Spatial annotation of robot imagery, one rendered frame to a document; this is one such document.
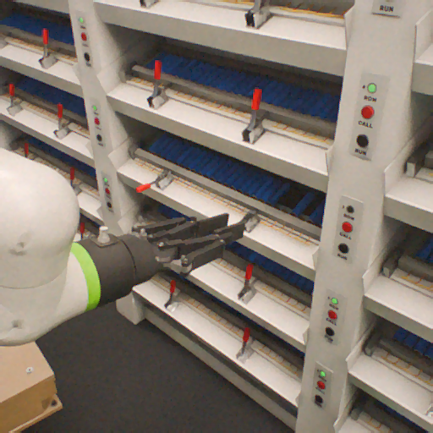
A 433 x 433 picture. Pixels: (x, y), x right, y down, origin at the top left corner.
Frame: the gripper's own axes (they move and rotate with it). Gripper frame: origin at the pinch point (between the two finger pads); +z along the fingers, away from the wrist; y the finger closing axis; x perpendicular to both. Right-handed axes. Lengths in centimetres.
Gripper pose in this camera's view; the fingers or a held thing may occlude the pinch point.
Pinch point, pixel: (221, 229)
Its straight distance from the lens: 81.5
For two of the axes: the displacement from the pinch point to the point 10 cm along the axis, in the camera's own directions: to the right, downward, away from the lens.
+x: -1.3, 8.9, 4.4
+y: -7.0, -4.0, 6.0
